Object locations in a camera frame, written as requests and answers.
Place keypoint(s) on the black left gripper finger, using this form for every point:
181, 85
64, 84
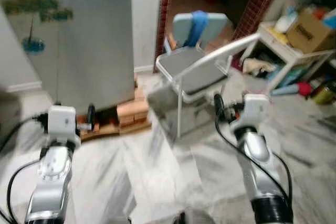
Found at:
91, 113

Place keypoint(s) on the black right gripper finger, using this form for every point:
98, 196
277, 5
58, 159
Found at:
219, 104

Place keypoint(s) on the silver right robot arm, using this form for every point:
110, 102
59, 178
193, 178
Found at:
260, 166

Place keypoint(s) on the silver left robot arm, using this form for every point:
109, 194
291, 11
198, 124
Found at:
52, 177

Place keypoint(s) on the silver fridge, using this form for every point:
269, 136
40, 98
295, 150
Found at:
89, 40

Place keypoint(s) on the wooden base board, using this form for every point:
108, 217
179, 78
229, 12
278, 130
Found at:
121, 130

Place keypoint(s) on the red brick pile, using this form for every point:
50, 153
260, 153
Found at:
134, 109

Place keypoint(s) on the grey white folding chair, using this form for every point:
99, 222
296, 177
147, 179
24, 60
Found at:
189, 72

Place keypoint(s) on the beige cloth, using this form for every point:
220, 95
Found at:
258, 66

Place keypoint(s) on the blue bottle red cap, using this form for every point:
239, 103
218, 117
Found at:
294, 89

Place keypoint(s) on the yellow green container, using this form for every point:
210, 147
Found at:
325, 95

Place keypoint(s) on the light blue chair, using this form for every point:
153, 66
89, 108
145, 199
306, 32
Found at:
215, 27

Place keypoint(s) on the blue cloth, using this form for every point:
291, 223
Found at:
196, 27

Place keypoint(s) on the white shelf rack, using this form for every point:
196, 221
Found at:
294, 56

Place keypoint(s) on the brown cardboard box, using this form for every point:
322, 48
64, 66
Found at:
310, 32

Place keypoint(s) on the grey right robot leg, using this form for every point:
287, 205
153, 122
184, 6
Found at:
191, 219

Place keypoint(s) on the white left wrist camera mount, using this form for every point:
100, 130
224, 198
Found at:
62, 120

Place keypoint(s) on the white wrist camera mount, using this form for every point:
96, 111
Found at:
62, 120
257, 109

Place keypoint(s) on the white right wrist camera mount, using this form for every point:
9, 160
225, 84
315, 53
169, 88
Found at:
257, 109

